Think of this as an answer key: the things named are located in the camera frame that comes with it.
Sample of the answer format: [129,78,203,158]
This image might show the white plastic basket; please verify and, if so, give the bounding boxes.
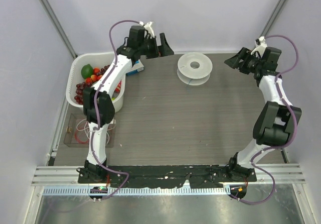
[66,52,132,112]

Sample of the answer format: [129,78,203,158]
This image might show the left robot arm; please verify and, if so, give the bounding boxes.
[77,22,174,183]

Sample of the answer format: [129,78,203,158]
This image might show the clear plastic tray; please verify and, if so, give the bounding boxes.
[63,114,117,148]

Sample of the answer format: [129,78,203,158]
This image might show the blue white box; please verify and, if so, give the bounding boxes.
[126,60,144,76]

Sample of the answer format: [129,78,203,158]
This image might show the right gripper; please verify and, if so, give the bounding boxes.
[225,47,263,75]

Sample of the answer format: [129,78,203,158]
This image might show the green lime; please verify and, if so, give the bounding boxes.
[81,64,93,79]

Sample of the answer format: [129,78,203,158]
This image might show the white cable spool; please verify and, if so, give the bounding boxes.
[177,52,213,86]

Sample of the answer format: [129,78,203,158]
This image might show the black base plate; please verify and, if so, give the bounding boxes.
[77,163,257,189]

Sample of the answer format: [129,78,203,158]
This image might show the white slotted cable duct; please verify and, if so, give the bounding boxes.
[43,185,230,196]

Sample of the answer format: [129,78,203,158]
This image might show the dark grape bunch upper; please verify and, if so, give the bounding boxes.
[96,65,110,76]

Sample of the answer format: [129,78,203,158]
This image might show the white cable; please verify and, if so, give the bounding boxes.
[76,118,117,146]

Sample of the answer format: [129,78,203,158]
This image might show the small peach fruits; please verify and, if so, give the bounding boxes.
[85,68,102,83]

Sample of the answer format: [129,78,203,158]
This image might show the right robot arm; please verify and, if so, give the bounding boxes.
[224,47,302,181]

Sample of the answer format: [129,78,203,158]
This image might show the dark grape bunch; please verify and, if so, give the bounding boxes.
[74,82,92,105]
[96,65,110,76]

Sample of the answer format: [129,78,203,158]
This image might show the dark grape bunch lower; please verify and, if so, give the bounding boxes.
[74,82,92,105]

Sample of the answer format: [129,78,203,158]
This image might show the aluminium rail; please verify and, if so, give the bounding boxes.
[31,164,305,186]

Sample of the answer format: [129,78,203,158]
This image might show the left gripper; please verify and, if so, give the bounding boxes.
[138,33,174,59]

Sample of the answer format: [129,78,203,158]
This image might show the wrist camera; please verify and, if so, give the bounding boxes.
[251,36,267,58]
[143,21,155,38]

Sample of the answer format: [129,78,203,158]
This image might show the red cable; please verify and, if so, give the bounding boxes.
[74,128,115,144]

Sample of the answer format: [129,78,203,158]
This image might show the red apple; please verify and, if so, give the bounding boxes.
[114,81,122,93]

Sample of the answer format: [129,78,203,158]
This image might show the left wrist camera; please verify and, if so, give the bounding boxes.
[143,21,155,38]

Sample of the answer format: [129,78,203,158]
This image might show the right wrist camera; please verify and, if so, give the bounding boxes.
[251,36,267,58]

